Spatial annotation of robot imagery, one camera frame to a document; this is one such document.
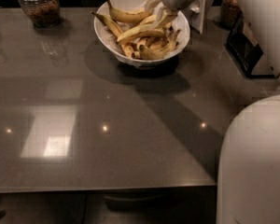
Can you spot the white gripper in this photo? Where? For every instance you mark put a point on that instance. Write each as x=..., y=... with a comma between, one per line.
x=170, y=5

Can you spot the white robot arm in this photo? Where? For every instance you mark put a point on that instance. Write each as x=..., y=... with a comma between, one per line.
x=248, y=182

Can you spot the middle large banana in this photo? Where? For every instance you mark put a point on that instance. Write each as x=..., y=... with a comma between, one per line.
x=138, y=32

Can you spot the front curved banana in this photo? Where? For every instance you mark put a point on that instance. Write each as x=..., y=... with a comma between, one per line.
x=171, y=42

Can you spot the small bananas under pile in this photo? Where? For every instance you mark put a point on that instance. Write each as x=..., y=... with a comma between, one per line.
x=150, y=48

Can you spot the right glass jar with granola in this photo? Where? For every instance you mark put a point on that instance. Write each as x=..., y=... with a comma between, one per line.
x=229, y=12

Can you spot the glass jar with granola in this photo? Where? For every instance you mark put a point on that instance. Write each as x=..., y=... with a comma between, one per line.
x=229, y=12
x=42, y=13

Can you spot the left glass jar with granola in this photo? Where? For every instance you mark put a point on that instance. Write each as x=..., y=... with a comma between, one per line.
x=42, y=13

